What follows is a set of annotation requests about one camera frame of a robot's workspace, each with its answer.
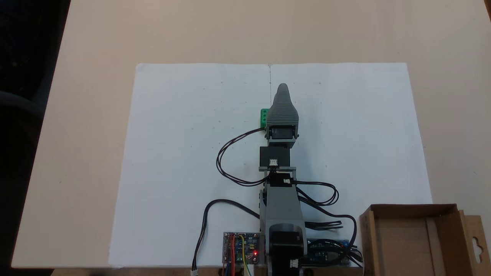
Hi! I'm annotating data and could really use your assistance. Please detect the black cable with white plug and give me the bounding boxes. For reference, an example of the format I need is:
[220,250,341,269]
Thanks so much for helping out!
[191,199,264,275]

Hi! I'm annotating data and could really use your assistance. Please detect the black elbow cable loop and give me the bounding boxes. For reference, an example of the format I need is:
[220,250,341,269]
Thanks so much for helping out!
[295,180,340,207]

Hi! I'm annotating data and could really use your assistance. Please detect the coloured jumper wires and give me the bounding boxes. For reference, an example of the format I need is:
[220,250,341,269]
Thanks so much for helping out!
[226,234,254,276]

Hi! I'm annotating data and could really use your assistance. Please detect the brown cardboard box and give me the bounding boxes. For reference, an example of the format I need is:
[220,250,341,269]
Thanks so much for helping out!
[359,204,486,276]

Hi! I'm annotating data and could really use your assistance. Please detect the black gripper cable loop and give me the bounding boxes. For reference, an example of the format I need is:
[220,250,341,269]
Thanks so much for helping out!
[216,128,270,187]

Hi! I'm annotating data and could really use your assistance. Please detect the black shoulder cable bundle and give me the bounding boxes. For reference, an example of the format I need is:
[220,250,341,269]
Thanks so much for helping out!
[298,197,364,268]

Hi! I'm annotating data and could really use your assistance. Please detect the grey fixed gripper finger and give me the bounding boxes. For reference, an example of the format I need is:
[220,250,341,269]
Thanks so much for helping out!
[274,83,295,108]

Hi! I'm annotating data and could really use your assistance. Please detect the blue circuit board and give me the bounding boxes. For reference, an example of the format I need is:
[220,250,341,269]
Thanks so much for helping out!
[307,239,351,266]

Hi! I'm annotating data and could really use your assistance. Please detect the circuit board with coloured wires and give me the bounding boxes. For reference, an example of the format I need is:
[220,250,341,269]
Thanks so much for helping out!
[223,232,260,265]

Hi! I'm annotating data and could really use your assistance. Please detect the white paper sheet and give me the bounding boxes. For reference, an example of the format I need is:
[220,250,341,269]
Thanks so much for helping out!
[109,62,433,268]

